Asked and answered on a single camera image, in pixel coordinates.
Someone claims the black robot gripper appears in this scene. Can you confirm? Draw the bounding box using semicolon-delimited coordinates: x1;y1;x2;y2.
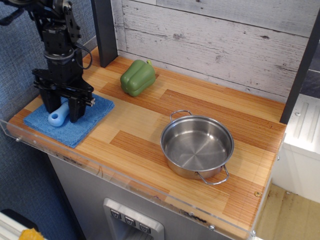
32;48;95;123

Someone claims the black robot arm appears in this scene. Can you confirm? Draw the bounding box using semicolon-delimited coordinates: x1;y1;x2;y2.
0;0;95;123

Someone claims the yellow object at corner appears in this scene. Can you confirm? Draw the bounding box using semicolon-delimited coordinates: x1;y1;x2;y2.
18;228;45;240

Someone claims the silver metal pot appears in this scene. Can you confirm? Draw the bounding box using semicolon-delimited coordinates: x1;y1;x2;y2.
160;110;235;186

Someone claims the blue folded cloth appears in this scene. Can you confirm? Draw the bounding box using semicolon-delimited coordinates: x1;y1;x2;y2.
23;94;115;148

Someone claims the silver toy fridge dispenser panel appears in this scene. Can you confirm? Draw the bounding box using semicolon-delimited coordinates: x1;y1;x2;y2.
103;197;165;240

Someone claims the white toy sink unit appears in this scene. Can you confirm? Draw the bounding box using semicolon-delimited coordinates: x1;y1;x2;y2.
271;94;320;203

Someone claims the blue handled grey spoon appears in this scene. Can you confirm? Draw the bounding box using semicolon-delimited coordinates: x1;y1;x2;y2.
47;101;70;127

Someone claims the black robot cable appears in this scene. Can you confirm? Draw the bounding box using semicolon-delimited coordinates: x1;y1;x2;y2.
74;42;93;71

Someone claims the green toy bell pepper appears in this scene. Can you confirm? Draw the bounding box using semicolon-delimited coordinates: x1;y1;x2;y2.
120;59;156;97

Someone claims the dark right vertical post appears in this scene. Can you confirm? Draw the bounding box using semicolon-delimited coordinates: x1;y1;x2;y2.
280;12;320;124

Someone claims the clear acrylic table guard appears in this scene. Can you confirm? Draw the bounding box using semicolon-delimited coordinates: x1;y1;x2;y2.
0;36;287;240

